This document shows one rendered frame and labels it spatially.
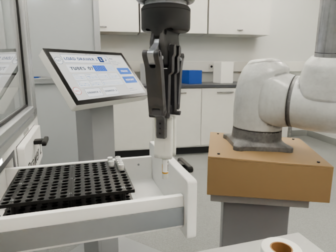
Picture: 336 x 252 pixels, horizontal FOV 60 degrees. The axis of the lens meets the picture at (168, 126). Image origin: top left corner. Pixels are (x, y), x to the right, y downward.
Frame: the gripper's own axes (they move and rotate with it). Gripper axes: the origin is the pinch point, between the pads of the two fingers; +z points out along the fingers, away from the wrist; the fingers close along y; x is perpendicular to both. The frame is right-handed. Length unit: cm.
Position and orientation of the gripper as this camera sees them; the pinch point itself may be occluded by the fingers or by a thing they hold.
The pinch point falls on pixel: (165, 136)
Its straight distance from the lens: 48.2
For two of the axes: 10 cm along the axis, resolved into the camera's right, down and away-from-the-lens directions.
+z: -0.1, 9.8, 2.0
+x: 9.4, 0.7, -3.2
